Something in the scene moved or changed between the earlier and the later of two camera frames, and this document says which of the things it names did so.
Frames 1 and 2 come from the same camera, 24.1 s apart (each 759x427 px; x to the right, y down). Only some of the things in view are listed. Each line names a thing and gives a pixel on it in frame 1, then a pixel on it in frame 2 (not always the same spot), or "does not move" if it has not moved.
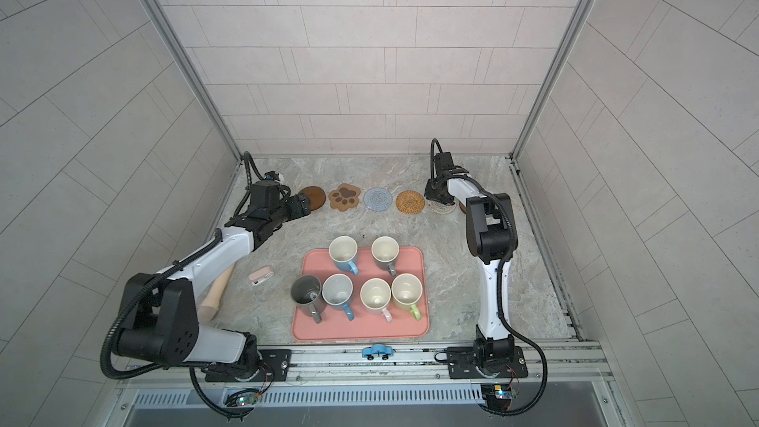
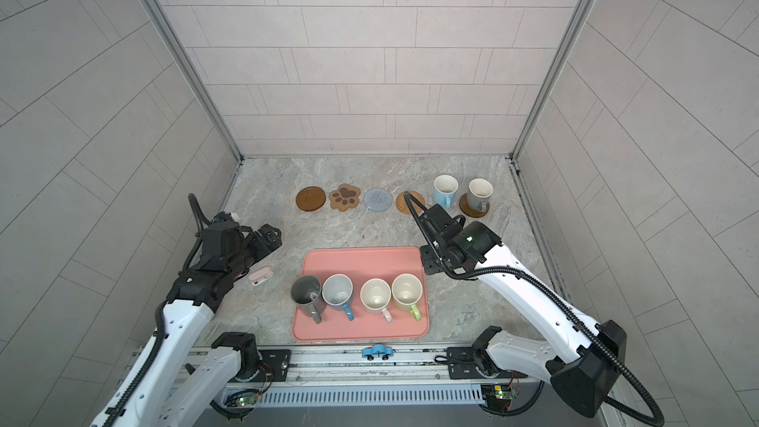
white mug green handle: (406, 291) does not move
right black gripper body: (437, 192) to (435, 258)
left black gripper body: (288, 211) to (251, 250)
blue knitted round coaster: (378, 199) does not move
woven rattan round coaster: (410, 203) does not move
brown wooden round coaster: (316, 196) does not move
